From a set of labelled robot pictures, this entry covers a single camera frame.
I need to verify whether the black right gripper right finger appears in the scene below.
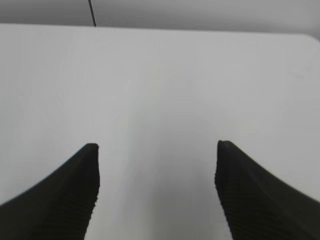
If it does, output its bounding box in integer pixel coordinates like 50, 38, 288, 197
214, 140, 320, 240

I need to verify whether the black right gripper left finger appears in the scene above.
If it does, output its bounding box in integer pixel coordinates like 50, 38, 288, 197
0, 143, 100, 240

